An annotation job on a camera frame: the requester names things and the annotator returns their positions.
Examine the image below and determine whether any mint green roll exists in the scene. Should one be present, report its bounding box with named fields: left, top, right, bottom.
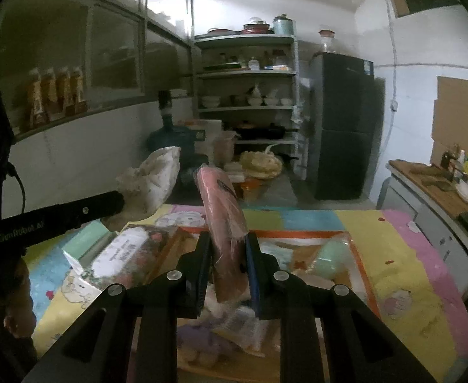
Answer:
left=312, top=238, right=351, bottom=280

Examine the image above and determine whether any cardboard wall sheet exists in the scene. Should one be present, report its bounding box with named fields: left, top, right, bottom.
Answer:
left=430, top=76, right=468, bottom=166

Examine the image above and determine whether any black refrigerator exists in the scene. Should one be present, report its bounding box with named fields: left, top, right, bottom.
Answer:
left=307, top=53, right=378, bottom=201

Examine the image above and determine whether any cream teddy bear purple dress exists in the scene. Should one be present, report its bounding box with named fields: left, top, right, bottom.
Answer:
left=177, top=324, right=237, bottom=369

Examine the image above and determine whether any light blue pot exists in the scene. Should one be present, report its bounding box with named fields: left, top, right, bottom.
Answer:
left=273, top=14, right=294, bottom=35

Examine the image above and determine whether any white plastic bag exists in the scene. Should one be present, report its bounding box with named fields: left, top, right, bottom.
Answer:
left=113, top=146, right=181, bottom=225

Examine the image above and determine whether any green water jug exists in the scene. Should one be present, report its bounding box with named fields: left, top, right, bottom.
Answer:
left=146, top=90, right=209, bottom=169

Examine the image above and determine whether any metal kitchen shelf rack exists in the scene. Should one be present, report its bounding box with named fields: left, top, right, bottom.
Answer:
left=194, top=33, right=304, bottom=170

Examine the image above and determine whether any person's left hand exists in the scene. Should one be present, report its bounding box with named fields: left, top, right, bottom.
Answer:
left=0, top=255, right=37, bottom=363

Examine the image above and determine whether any glass jar on refrigerator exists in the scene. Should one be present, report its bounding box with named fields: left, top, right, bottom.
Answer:
left=319, top=29, right=335, bottom=53

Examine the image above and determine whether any floral tissue pack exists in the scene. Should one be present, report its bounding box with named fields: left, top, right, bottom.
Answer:
left=81, top=224, right=178, bottom=291

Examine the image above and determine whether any kitchen counter cabinet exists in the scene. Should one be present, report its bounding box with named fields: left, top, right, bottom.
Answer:
left=377, top=160, right=468, bottom=299

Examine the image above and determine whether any floral tissue cube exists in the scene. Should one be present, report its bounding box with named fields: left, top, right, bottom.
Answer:
left=260, top=242, right=293, bottom=270

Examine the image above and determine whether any window cabinet frame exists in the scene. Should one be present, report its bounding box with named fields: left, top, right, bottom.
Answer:
left=0, top=0, right=195, bottom=137

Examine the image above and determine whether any mint green tissue box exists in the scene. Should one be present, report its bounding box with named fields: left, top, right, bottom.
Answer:
left=63, top=221, right=117, bottom=275

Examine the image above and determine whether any red pot with lid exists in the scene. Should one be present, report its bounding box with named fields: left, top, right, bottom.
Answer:
left=241, top=17, right=270, bottom=35

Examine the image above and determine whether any orange-rimmed cardboard box tray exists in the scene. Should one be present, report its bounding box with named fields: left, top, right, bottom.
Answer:
left=177, top=231, right=380, bottom=382

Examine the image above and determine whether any pink soft pack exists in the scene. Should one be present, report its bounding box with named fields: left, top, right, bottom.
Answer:
left=196, top=165, right=249, bottom=303

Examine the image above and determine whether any small white packet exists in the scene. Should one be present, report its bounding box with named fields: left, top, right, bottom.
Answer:
left=212, top=305, right=269, bottom=358

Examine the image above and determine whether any colourful cartoon tablecloth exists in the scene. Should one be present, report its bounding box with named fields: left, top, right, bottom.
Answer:
left=27, top=209, right=468, bottom=382

